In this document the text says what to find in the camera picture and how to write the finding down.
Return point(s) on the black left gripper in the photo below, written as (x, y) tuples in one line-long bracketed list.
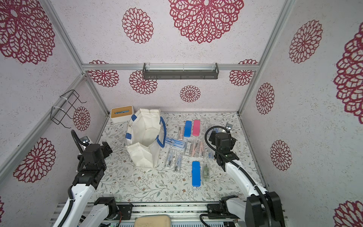
[(106, 149)]

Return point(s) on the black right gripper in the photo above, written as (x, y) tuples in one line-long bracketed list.
[(213, 137)]

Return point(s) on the clear case with pink pens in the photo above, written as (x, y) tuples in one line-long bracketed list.
[(198, 150)]

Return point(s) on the pink plastic pencil case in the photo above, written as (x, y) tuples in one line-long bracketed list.
[(196, 128)]

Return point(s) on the clear box with barcode label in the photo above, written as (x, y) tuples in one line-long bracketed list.
[(188, 148)]

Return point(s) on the blue plastic box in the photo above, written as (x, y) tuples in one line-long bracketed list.
[(188, 129)]

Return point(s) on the clear case with green item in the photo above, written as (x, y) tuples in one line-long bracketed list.
[(205, 172)]

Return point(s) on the small clear case pink item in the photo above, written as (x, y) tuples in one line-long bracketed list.
[(180, 133)]

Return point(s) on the clear case with blue pens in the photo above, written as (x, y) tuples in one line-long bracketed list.
[(175, 143)]

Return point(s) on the long blue pencil case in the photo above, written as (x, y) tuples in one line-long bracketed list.
[(196, 174)]

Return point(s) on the white canvas cartoon tote bag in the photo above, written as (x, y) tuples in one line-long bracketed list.
[(145, 137)]

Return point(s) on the clear case with metal compass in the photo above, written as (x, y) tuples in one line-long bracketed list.
[(178, 163)]

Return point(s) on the clear case with grey compass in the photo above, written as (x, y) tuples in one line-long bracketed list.
[(170, 159)]

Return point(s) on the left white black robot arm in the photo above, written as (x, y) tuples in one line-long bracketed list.
[(79, 193)]

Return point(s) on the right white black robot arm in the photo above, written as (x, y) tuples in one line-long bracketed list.
[(259, 207)]

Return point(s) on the white wooden-top tissue box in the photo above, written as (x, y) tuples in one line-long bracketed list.
[(121, 114)]

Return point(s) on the floral table mat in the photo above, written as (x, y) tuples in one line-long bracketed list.
[(127, 183)]

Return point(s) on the beige cushioned pad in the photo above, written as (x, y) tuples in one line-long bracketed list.
[(153, 221)]

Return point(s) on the black wire wall rack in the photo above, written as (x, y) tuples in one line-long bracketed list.
[(62, 109)]

